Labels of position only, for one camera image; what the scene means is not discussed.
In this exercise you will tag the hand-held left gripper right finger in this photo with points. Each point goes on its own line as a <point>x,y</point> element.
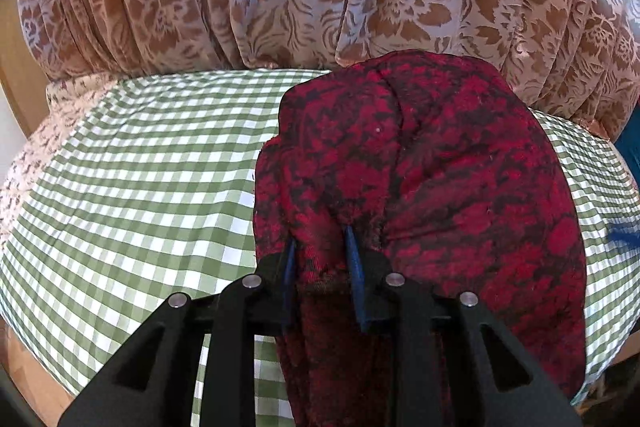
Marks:
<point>355,267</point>

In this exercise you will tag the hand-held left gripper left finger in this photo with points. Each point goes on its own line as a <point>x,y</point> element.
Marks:
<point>288,267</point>

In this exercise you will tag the red black patterned garment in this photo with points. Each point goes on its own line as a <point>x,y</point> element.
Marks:
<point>450,167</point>

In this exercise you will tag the green white checked cloth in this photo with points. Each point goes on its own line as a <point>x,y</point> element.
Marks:
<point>150,182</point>

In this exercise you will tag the pale floral sheet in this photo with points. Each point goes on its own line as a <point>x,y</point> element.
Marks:
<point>30,167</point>

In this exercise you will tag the teal object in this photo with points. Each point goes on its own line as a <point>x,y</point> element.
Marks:
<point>629,152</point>

